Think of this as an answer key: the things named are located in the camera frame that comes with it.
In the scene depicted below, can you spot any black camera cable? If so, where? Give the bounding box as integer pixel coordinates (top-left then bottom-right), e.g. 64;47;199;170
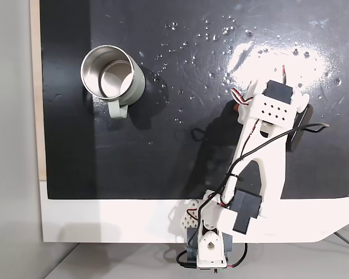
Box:
176;123;330;270

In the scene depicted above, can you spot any striped servo cable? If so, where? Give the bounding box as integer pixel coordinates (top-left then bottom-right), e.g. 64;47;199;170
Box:
231;87;252;106

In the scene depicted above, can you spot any black glossy mat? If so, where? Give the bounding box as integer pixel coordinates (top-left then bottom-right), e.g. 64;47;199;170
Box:
39;0;349;201

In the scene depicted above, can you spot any steel cup with pale handle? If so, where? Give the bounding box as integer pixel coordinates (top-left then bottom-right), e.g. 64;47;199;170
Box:
80;45;146;120

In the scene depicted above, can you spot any red and black power cable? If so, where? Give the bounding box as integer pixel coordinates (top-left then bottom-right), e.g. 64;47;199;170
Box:
226;242;248;268

